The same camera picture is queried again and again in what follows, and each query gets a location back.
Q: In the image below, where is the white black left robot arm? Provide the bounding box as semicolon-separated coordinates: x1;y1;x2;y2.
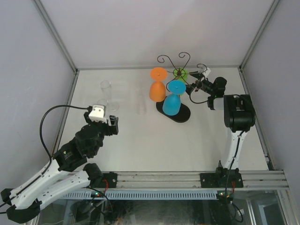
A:
0;112;119;224

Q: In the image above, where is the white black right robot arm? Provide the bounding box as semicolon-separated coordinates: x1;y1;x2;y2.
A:
186;71;256;188

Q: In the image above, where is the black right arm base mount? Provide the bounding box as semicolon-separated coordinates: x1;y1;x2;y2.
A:
200;173;244;188

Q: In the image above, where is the clear upside-down glass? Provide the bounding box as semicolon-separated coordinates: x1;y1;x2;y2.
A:
136;89;147;115

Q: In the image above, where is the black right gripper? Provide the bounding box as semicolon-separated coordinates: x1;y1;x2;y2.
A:
180;71;214;96

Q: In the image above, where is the green plastic wine glass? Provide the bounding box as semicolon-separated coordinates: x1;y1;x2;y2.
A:
170;68;188;96

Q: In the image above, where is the blue slotted cable duct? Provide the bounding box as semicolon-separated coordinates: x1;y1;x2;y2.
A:
61;190;218;200

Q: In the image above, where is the black left camera cable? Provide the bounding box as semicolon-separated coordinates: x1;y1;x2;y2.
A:
39;105;93;162

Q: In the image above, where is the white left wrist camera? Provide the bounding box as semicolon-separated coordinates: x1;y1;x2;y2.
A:
88;104;107;123

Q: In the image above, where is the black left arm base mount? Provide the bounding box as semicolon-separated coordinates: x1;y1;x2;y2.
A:
95;172;118;188

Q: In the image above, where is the clear champagne flute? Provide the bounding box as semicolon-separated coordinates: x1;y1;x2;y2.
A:
97;98;110;116
100;80;119;112

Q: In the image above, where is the clear champagne flute front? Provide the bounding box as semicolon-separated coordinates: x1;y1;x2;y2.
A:
97;98;110;116

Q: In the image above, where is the orange plastic wine glass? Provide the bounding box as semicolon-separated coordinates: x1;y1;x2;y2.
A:
149;67;168;102

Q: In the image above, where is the clear champagne flute back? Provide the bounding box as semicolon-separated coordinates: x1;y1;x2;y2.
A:
100;80;119;112

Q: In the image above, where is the blue plastic wine glass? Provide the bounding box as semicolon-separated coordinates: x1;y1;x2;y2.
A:
163;80;186;116

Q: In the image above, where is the aluminium front frame rail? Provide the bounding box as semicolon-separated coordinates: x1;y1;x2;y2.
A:
70;170;289;190

